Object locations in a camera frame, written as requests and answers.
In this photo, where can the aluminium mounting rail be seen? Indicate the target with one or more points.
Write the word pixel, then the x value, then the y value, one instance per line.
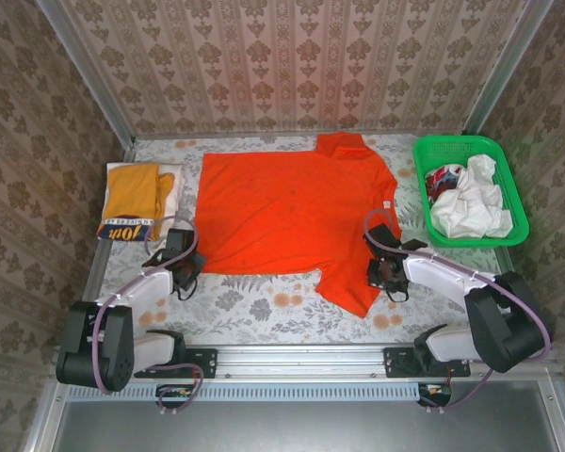
pixel 301 360

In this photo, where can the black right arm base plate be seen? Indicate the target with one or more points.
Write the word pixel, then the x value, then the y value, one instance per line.
pixel 398 362

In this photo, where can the folded yellow shirt stack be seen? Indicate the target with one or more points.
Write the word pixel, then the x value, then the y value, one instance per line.
pixel 176 172

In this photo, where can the aluminium frame post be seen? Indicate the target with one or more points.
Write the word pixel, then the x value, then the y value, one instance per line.
pixel 504 70

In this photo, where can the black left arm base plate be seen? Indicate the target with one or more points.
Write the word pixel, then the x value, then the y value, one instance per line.
pixel 202 362

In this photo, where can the grey sheet metal panel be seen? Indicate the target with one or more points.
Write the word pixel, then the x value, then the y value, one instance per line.
pixel 301 426

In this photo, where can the floral tablecloth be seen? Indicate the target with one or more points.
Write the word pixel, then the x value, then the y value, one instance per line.
pixel 273 306

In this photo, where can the aluminium side rail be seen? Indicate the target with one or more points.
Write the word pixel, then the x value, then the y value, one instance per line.
pixel 122 157
pixel 515 282

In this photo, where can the red and blue patterned t-shirt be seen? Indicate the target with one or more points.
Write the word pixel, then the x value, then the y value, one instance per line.
pixel 445 181

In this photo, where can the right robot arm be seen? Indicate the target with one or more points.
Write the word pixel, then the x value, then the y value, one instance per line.
pixel 499 329

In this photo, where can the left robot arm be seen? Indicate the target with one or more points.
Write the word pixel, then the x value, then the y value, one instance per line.
pixel 117 348

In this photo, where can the black wiring connector box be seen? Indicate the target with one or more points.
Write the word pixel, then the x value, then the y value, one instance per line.
pixel 174 395
pixel 435 395

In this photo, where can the folded yellow t-shirt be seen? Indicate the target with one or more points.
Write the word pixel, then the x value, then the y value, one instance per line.
pixel 132 188

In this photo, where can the orange t-shirt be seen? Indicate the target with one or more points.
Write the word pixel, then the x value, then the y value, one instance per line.
pixel 282 212

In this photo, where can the green plastic basket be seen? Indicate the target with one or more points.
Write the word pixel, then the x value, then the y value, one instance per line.
pixel 456 146

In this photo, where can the crumpled white t-shirt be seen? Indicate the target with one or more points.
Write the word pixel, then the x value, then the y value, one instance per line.
pixel 471 207

